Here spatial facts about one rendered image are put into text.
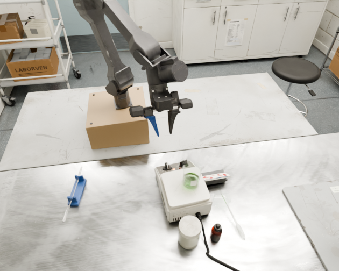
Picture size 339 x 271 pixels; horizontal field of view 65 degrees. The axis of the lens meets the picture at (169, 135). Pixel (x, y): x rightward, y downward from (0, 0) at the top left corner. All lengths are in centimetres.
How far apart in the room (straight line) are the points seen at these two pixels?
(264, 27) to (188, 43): 89
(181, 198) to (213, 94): 66
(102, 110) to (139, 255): 52
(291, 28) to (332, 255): 300
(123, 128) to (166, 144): 17
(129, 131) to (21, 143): 42
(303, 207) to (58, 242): 72
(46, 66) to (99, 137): 193
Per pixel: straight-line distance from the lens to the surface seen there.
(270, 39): 353
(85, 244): 82
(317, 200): 96
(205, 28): 315
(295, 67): 221
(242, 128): 111
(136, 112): 76
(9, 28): 279
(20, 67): 290
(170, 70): 71
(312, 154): 111
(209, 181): 87
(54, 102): 131
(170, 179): 79
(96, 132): 96
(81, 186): 91
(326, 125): 286
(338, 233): 92
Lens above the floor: 162
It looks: 44 degrees down
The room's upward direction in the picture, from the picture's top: straight up
